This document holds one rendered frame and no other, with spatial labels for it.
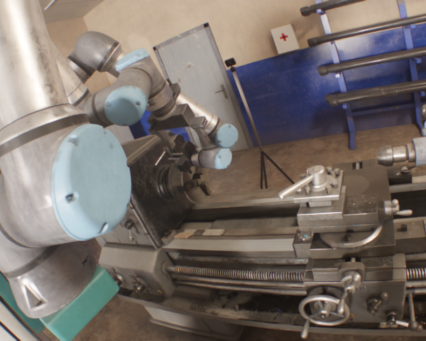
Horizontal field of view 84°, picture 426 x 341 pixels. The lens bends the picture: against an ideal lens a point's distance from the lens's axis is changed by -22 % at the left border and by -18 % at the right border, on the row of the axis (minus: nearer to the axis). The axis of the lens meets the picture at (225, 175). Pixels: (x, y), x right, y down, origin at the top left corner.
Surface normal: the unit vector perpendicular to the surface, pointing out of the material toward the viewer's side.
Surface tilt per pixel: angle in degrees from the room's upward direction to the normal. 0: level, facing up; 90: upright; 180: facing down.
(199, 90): 90
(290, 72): 90
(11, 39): 84
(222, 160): 97
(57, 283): 70
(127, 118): 115
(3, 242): 109
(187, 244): 36
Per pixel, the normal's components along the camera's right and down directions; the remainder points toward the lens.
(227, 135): 0.49, 0.27
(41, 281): 0.41, -0.15
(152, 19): -0.38, 0.51
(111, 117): 0.10, 0.75
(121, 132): 0.86, -0.11
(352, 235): -0.34, -0.85
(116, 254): -0.49, -0.45
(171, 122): -0.24, 0.81
